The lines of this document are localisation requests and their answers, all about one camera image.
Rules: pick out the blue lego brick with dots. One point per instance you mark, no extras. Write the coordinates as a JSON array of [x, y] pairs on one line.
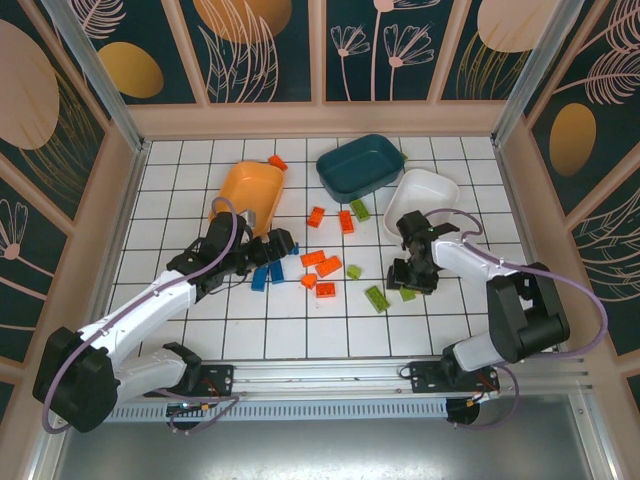
[[259, 279], [295, 250], [276, 273]]

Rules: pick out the white plastic container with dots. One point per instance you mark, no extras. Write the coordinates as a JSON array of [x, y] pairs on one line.
[[425, 192]]

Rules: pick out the large orange lego brick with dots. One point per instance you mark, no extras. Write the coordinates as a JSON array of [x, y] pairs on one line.
[[328, 266]]

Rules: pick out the orange plastic container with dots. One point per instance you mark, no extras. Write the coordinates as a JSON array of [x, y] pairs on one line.
[[250, 187]]

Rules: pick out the teal plastic container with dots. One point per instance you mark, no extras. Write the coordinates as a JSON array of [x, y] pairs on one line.
[[357, 165]]

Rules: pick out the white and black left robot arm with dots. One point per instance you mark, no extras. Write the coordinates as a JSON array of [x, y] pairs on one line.
[[145, 310]]

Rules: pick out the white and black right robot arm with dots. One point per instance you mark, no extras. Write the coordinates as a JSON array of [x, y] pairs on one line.
[[530, 320]]

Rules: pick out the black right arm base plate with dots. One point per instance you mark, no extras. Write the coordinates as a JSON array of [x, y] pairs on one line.
[[425, 375]]

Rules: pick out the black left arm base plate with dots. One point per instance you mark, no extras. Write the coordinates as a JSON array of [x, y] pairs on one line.
[[220, 375]]

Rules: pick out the aluminium mounting rail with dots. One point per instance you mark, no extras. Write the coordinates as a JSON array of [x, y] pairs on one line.
[[320, 375]]

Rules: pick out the aluminium frame post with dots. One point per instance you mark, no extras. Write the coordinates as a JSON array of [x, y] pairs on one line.
[[103, 80], [536, 70]]

